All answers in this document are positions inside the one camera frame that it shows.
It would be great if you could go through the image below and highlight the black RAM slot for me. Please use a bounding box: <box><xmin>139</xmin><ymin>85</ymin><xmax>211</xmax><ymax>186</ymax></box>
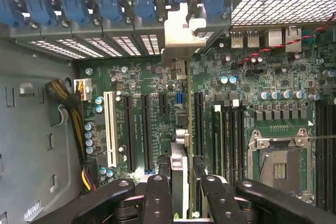
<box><xmin>230</xmin><ymin>99</ymin><xmax>239</xmax><ymax>183</ymax></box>
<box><xmin>316</xmin><ymin>100</ymin><xmax>326</xmax><ymax>206</ymax></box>
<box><xmin>325</xmin><ymin>100</ymin><xmax>335</xmax><ymax>206</ymax></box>
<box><xmin>223</xmin><ymin>105</ymin><xmax>232</xmax><ymax>183</ymax></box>
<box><xmin>237</xmin><ymin>105</ymin><xmax>246</xmax><ymax>180</ymax></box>

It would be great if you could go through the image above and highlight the long black expansion slot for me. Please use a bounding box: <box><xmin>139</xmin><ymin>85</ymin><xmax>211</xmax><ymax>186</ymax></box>
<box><xmin>140</xmin><ymin>93</ymin><xmax>154</xmax><ymax>175</ymax></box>
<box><xmin>122</xmin><ymin>93</ymin><xmax>138</xmax><ymax>174</ymax></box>
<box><xmin>193</xmin><ymin>91</ymin><xmax>205</xmax><ymax>158</ymax></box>

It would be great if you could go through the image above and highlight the silver CPU socket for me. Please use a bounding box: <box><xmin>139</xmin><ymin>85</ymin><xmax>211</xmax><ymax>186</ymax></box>
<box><xmin>247</xmin><ymin>127</ymin><xmax>317</xmax><ymax>200</ymax></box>

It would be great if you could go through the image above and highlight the white expansion slot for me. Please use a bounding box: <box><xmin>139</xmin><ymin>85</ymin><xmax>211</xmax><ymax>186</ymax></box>
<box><xmin>103</xmin><ymin>91</ymin><xmax>118</xmax><ymax>169</ymax></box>

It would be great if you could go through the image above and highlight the short black expansion slot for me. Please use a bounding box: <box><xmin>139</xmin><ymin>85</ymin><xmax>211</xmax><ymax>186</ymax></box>
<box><xmin>157</xmin><ymin>92</ymin><xmax>168</xmax><ymax>116</ymax></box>

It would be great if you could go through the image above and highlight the blue expansion slot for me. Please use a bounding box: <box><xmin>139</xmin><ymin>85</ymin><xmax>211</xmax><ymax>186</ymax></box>
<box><xmin>174</xmin><ymin>92</ymin><xmax>184</xmax><ymax>111</ymax></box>

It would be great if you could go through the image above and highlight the green motherboard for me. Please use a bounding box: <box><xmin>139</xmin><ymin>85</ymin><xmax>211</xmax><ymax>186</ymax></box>
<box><xmin>72</xmin><ymin>24</ymin><xmax>336</xmax><ymax>209</ymax></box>

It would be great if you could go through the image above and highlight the white power connector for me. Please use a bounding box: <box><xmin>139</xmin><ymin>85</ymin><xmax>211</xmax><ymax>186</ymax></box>
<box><xmin>73</xmin><ymin>78</ymin><xmax>93</xmax><ymax>103</ymax></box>

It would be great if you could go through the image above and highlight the silver port block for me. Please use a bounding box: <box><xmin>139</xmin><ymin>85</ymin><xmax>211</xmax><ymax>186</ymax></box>
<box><xmin>230</xmin><ymin>31</ymin><xmax>244</xmax><ymax>49</ymax></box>
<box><xmin>246</xmin><ymin>31</ymin><xmax>260</xmax><ymax>48</ymax></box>
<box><xmin>267</xmin><ymin>28</ymin><xmax>284</xmax><ymax>49</ymax></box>
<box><xmin>285</xmin><ymin>25</ymin><xmax>303</xmax><ymax>54</ymax></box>

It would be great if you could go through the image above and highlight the black open PC case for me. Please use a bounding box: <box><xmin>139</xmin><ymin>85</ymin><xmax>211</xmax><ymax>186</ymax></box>
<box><xmin>0</xmin><ymin>0</ymin><xmax>336</xmax><ymax>224</ymax></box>

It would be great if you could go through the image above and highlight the braided power cable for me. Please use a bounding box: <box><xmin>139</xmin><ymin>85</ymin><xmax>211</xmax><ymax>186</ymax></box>
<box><xmin>44</xmin><ymin>78</ymin><xmax>97</xmax><ymax>193</ymax></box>

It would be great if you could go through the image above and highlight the red black twisted wire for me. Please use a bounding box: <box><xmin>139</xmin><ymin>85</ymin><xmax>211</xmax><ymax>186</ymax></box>
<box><xmin>235</xmin><ymin>11</ymin><xmax>336</xmax><ymax>67</ymax></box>

